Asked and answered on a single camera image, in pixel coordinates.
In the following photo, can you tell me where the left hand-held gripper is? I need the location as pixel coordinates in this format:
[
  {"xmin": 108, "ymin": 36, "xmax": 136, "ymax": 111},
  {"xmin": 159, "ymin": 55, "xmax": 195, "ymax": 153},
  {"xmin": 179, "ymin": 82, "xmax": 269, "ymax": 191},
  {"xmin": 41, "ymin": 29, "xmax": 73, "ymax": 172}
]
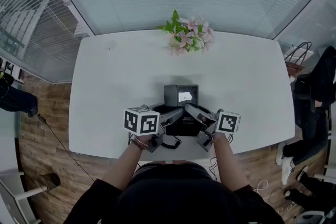
[{"xmin": 124, "ymin": 104, "xmax": 184, "ymax": 153}]

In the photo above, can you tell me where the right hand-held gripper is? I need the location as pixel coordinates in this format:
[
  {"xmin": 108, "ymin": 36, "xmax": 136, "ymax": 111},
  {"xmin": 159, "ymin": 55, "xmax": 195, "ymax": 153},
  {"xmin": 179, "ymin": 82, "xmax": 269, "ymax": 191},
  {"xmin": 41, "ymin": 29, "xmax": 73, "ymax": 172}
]
[{"xmin": 184, "ymin": 103, "xmax": 242, "ymax": 152}]

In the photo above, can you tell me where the black cable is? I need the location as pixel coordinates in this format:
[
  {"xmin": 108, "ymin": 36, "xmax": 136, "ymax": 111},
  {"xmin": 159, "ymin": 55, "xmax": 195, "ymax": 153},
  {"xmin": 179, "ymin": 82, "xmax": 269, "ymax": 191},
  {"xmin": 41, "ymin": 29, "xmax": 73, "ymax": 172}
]
[{"xmin": 36, "ymin": 112, "xmax": 95, "ymax": 182}]

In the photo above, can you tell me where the brown round floor object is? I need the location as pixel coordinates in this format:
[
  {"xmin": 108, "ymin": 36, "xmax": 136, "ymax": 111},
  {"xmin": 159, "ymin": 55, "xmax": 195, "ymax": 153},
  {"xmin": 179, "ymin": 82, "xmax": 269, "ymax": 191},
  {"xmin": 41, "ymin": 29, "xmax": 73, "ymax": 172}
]
[{"xmin": 38, "ymin": 173, "xmax": 61, "ymax": 192}]

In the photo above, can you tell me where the white side table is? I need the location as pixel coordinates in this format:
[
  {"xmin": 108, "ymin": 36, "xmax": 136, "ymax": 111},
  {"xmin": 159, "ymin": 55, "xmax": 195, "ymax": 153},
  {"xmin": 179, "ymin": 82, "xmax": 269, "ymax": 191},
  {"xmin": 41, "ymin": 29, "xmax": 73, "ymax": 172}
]
[{"xmin": 0, "ymin": 110, "xmax": 50, "ymax": 224}]

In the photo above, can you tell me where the white sneaker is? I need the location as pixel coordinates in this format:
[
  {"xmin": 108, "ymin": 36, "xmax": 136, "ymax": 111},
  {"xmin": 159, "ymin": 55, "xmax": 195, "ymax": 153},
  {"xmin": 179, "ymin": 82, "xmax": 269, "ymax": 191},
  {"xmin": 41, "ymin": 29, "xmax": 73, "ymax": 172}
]
[
  {"xmin": 281, "ymin": 156, "xmax": 295, "ymax": 186},
  {"xmin": 275, "ymin": 142, "xmax": 287, "ymax": 166}
]

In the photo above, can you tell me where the black box device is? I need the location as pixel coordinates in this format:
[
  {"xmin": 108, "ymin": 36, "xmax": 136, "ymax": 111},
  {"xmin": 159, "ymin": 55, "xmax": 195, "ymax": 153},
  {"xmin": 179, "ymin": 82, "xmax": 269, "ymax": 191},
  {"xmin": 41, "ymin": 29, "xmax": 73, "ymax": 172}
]
[{"xmin": 128, "ymin": 84, "xmax": 200, "ymax": 150}]

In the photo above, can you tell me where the white floor fan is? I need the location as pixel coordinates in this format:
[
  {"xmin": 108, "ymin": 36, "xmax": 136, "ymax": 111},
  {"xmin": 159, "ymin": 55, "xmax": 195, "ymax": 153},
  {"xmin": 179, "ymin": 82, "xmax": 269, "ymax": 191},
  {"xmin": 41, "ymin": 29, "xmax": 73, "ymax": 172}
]
[{"xmin": 299, "ymin": 211, "xmax": 336, "ymax": 224}]

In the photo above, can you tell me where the brown handbag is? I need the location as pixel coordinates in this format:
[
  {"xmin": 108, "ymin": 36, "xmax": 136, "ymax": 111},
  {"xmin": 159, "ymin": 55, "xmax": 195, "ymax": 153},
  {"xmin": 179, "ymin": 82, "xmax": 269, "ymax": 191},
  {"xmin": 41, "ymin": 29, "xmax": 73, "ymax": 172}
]
[{"xmin": 285, "ymin": 41, "xmax": 312, "ymax": 78}]

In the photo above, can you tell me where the person's right forearm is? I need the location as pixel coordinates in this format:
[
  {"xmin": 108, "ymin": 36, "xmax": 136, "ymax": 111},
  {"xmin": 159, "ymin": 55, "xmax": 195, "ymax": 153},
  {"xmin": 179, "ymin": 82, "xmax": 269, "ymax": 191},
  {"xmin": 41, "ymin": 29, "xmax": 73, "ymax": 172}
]
[{"xmin": 212, "ymin": 133, "xmax": 250, "ymax": 191}]

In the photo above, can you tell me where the beaded bracelet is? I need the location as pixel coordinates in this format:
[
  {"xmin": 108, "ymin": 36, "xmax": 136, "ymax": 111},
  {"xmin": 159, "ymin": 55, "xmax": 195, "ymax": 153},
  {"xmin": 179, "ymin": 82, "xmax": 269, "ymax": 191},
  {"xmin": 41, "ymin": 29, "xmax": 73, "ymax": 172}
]
[{"xmin": 130, "ymin": 137, "xmax": 149, "ymax": 151}]

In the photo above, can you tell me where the person's black top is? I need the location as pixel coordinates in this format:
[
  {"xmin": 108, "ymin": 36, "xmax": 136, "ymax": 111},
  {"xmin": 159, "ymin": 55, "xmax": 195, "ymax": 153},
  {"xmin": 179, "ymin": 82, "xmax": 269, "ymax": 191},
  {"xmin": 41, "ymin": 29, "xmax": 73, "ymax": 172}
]
[{"xmin": 62, "ymin": 161, "xmax": 286, "ymax": 224}]

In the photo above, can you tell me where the pink flower pot plant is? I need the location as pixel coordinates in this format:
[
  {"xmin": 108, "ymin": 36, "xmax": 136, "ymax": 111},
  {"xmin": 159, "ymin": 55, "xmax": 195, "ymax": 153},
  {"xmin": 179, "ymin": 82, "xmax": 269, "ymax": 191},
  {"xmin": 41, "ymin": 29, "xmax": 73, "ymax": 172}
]
[{"xmin": 156, "ymin": 9, "xmax": 215, "ymax": 56}]

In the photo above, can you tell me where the black metal rack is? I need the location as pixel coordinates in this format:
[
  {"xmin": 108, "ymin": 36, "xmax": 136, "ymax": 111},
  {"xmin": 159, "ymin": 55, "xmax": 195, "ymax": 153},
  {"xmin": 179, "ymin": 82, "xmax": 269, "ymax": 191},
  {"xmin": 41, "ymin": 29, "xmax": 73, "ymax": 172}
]
[{"xmin": 0, "ymin": 56, "xmax": 25, "ymax": 81}]

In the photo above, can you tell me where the person's left forearm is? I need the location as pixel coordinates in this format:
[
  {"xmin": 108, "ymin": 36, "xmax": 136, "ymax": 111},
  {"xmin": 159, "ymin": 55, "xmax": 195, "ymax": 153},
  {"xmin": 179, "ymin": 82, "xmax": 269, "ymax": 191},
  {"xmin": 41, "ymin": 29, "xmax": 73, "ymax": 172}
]
[{"xmin": 101, "ymin": 135, "xmax": 153, "ymax": 191}]

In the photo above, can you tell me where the white cable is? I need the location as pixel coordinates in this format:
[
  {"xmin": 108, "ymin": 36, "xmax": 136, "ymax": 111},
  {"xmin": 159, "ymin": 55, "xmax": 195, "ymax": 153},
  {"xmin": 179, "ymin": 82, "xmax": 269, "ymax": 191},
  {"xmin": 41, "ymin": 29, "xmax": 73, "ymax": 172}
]
[{"xmin": 253, "ymin": 178, "xmax": 269, "ymax": 194}]

